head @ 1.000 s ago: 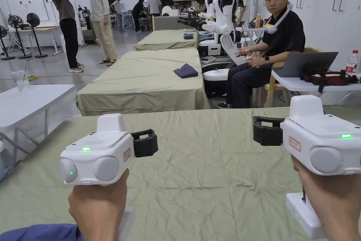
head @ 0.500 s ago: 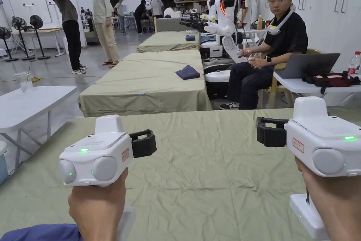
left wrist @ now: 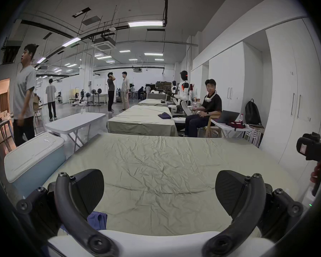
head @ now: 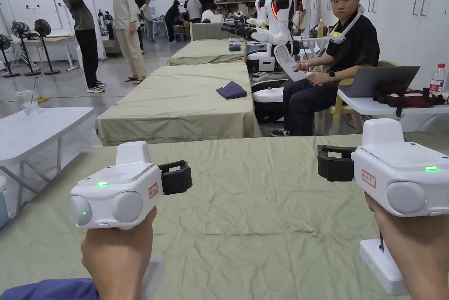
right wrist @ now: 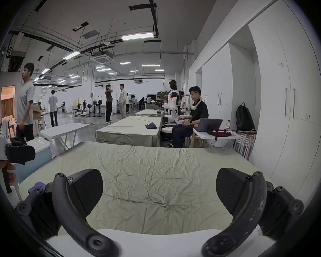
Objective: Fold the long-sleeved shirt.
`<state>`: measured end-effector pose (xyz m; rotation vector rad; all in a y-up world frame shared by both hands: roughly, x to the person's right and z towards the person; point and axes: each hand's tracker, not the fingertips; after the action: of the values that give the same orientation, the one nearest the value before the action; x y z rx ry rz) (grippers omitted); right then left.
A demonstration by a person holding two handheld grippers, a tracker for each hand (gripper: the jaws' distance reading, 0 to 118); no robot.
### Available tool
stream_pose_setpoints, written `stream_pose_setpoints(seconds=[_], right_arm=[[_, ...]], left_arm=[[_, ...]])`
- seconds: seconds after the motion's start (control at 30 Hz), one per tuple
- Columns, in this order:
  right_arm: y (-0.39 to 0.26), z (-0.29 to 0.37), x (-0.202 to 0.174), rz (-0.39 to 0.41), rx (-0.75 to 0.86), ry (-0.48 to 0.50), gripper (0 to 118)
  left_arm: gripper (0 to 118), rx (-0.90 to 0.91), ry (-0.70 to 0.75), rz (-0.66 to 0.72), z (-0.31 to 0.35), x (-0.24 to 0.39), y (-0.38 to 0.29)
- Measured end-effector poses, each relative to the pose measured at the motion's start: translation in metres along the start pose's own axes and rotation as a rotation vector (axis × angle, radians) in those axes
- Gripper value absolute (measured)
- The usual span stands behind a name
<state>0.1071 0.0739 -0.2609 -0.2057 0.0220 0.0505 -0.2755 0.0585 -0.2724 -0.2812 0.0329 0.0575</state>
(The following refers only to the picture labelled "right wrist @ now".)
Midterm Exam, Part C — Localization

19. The bed with pale green sheet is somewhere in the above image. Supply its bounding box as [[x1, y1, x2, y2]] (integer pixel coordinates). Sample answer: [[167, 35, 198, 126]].
[[17, 141, 274, 235], [134, 109, 164, 117], [95, 116, 162, 147]]

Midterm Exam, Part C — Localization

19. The white humanoid robot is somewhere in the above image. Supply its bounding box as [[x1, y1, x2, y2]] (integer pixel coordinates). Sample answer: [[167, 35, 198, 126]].
[[160, 80, 182, 141]]

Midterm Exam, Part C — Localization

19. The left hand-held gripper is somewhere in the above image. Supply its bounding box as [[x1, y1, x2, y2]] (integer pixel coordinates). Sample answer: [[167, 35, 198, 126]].
[[0, 129, 36, 195]]

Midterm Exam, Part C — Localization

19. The person's left hand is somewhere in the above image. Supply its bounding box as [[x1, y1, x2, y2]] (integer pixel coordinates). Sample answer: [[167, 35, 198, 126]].
[[0, 161, 17, 185]]

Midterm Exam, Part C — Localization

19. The black backpack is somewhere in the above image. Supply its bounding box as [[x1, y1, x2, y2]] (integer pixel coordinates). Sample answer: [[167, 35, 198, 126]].
[[235, 102, 257, 132]]

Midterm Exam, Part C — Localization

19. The white folding table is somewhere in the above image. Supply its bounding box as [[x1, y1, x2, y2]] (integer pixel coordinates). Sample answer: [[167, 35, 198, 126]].
[[40, 122, 89, 151]]

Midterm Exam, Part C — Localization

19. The small white table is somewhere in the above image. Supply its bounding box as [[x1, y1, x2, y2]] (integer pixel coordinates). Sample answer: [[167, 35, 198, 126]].
[[193, 127, 241, 148]]

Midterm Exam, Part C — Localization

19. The group of people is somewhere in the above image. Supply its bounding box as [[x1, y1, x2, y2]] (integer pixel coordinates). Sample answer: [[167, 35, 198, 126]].
[[126, 92, 153, 112]]

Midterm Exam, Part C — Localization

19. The stack of stools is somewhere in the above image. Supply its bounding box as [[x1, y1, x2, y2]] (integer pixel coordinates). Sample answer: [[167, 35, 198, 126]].
[[233, 131, 257, 160]]

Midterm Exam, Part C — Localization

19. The white lidded storage box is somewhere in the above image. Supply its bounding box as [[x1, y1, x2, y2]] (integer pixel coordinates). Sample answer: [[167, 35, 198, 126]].
[[16, 137, 53, 185]]

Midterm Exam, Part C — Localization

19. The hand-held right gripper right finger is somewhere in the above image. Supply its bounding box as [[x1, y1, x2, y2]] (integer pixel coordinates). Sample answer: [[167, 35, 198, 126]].
[[201, 168, 305, 257]]

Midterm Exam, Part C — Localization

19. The wooden stool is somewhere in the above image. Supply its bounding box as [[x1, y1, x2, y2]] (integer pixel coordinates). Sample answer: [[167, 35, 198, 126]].
[[189, 128, 204, 148]]

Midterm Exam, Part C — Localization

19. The white cupboard row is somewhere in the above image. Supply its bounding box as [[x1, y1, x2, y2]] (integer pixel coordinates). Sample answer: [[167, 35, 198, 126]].
[[187, 0, 321, 203]]

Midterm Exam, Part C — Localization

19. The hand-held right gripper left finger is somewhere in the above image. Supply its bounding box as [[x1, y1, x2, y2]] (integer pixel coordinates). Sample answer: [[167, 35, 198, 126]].
[[15, 168, 122, 257]]

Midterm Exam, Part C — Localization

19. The grey laptop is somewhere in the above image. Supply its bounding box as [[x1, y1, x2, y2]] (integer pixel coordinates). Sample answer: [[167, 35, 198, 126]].
[[196, 118, 223, 132]]

